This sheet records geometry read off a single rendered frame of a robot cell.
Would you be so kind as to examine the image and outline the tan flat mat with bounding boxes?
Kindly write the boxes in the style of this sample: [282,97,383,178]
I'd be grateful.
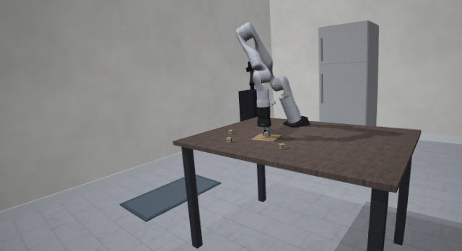
[252,134,281,141]

